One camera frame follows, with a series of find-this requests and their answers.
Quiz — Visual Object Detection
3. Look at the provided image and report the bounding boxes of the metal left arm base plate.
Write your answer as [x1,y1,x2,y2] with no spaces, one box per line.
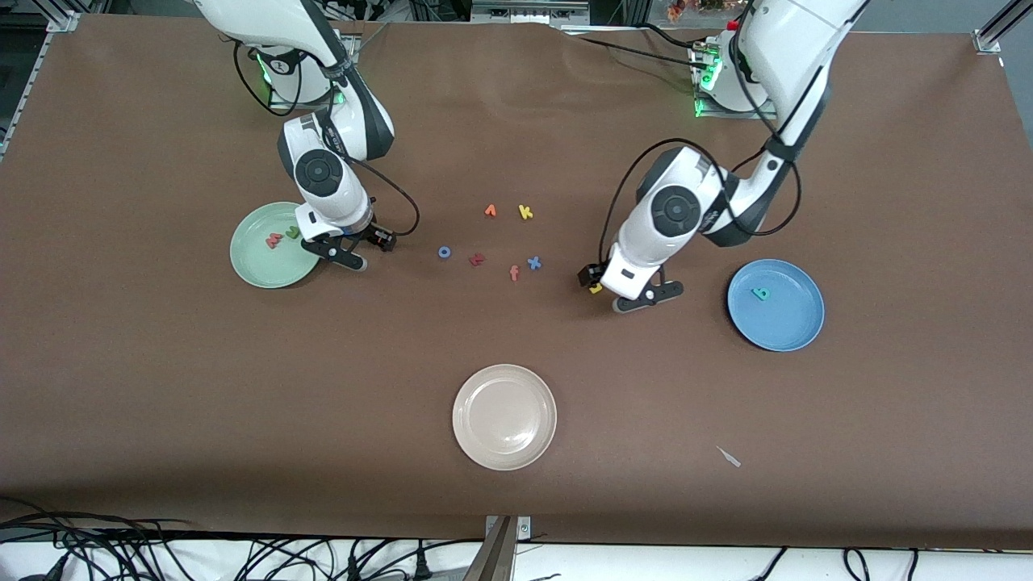
[690,44,780,122]

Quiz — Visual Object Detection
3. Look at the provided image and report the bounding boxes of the beige plate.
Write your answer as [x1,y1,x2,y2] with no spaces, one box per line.
[452,364,558,471]

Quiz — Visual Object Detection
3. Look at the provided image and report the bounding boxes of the green plate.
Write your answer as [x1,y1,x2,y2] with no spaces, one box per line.
[230,202,325,290]

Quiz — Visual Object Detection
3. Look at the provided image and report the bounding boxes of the brown paper table cover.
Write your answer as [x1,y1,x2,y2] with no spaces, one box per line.
[0,12,1033,551]

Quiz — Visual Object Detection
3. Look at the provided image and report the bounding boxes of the orange flowers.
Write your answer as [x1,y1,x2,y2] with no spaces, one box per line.
[666,0,727,22]

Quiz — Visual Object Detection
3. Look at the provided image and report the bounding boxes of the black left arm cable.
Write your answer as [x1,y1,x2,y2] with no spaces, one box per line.
[599,44,804,255]

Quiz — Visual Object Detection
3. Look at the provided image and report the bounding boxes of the metal rack unit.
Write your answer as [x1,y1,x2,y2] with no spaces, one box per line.
[470,0,592,25]

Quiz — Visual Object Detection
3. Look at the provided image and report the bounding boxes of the blue plate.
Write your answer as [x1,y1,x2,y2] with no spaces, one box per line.
[727,258,826,353]

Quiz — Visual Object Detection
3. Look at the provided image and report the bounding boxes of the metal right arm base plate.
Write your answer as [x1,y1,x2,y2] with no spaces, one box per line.
[268,32,358,111]

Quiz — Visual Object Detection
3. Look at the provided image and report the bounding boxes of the aluminium frame profile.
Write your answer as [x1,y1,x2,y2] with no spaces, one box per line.
[0,0,83,154]

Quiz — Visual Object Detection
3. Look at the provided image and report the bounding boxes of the black tangled floor cable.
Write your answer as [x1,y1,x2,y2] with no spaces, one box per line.
[0,496,194,581]

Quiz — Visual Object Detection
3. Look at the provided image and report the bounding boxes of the aluminium corner bracket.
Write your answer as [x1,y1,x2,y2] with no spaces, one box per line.
[972,0,1033,56]

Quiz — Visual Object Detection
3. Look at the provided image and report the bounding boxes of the black cable across table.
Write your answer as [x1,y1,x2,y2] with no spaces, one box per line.
[565,31,711,69]

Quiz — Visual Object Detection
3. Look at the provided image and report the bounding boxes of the metal camera pole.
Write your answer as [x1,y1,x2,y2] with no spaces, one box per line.
[462,516,519,581]

